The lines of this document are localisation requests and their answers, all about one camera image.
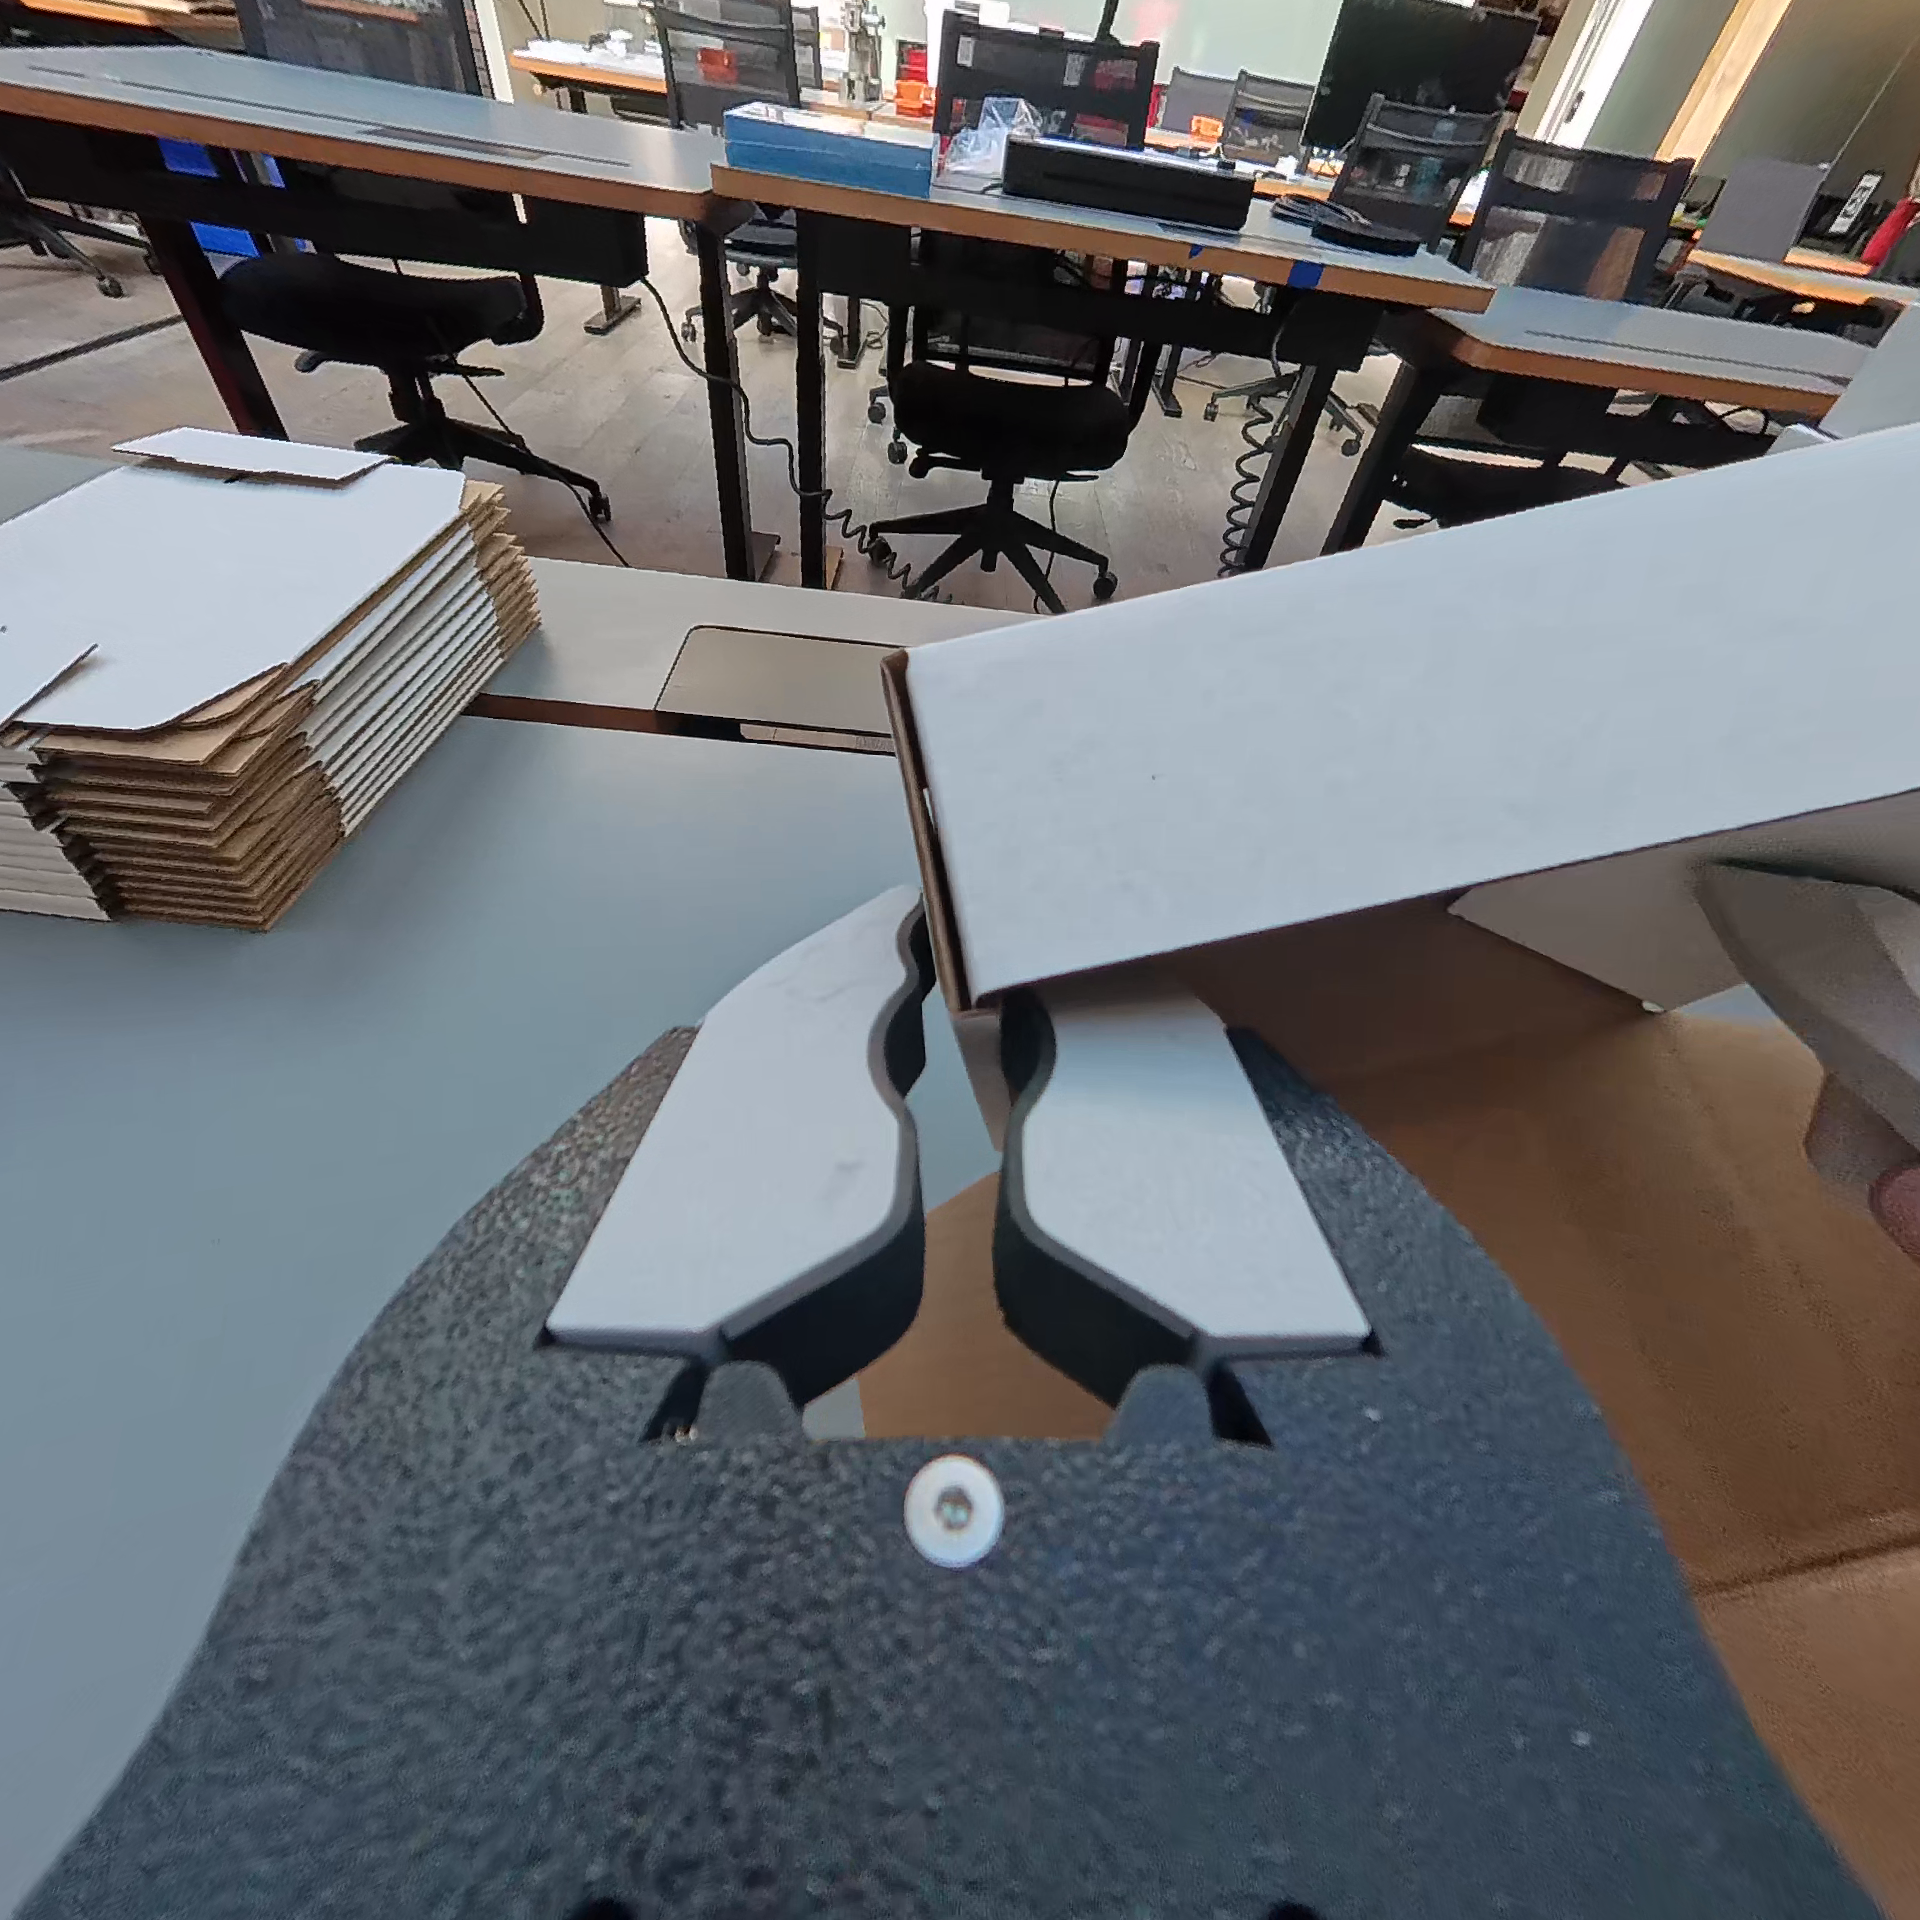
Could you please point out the person's right hand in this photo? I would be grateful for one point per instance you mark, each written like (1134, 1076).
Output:
(1903, 1212)

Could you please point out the black mesh office chair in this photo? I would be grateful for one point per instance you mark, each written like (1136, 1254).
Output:
(728, 61)
(1574, 211)
(1419, 165)

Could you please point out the clear plastic bag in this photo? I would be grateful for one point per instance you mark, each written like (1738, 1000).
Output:
(983, 135)

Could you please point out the grey desk with wooden edge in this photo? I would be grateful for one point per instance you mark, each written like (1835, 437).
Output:
(1650, 339)

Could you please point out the grey desk with blue tape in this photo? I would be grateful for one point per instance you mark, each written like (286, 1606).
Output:
(960, 211)

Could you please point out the black monitor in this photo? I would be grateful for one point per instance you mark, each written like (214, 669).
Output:
(1410, 61)

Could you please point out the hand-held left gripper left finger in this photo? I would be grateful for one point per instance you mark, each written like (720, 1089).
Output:
(734, 1170)

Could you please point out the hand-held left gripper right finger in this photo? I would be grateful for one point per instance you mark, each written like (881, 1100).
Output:
(1170, 1185)

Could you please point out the stack of flat cardboard sheets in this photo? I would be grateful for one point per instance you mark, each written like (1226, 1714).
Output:
(224, 601)

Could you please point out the long grey desk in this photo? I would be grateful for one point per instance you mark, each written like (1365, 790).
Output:
(300, 129)

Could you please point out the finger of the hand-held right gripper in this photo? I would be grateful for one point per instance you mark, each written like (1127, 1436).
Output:
(1844, 990)

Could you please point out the white cardboard box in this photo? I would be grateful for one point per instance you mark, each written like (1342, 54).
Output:
(1351, 751)

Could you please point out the black flat device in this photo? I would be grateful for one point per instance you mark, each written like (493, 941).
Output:
(1124, 176)

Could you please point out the blue flat box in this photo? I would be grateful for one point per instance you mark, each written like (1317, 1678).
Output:
(825, 151)

